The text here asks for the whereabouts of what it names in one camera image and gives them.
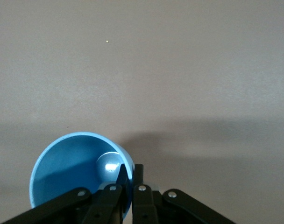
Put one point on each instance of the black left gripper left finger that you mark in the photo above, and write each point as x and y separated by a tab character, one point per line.
104	205

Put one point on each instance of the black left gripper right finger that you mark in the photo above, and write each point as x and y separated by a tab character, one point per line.
144	205

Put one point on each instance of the light blue plastic cup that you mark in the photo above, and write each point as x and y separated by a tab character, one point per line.
69	163

